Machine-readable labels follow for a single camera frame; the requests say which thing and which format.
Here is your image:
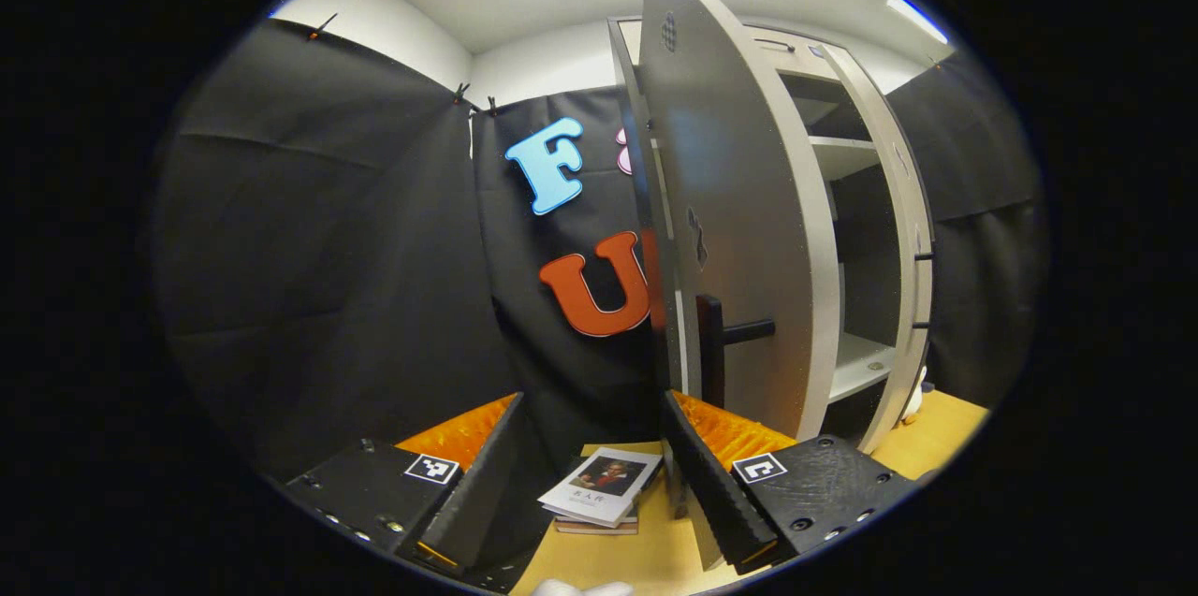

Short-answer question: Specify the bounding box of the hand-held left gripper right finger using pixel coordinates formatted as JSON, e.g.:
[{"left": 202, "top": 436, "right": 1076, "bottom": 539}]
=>
[{"left": 663, "top": 390, "right": 923, "bottom": 576}]

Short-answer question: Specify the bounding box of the grey cabinet door checkered sticker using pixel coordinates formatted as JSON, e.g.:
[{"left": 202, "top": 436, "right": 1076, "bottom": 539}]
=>
[{"left": 639, "top": 0, "right": 843, "bottom": 443}]

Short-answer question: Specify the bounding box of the black backdrop cloth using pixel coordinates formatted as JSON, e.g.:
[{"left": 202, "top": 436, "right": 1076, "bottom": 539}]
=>
[{"left": 154, "top": 16, "right": 1045, "bottom": 485}]

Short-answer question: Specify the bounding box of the grey cabinet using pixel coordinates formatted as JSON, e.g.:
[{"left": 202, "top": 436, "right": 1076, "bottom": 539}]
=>
[{"left": 606, "top": 16, "right": 937, "bottom": 457}]

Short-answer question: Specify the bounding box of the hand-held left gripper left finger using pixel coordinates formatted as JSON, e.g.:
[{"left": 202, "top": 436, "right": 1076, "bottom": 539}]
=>
[{"left": 281, "top": 392, "right": 525, "bottom": 578}]

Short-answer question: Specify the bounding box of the grey cabinet drawer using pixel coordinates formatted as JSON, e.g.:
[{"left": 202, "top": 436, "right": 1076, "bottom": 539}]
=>
[{"left": 749, "top": 25, "right": 848, "bottom": 82}]

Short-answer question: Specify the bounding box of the white book with portrait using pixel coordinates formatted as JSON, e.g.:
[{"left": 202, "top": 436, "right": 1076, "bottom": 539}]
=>
[{"left": 538, "top": 446, "right": 665, "bottom": 528}]

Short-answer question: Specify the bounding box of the brown book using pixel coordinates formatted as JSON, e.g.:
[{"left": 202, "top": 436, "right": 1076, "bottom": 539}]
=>
[{"left": 554, "top": 512, "right": 640, "bottom": 536}]

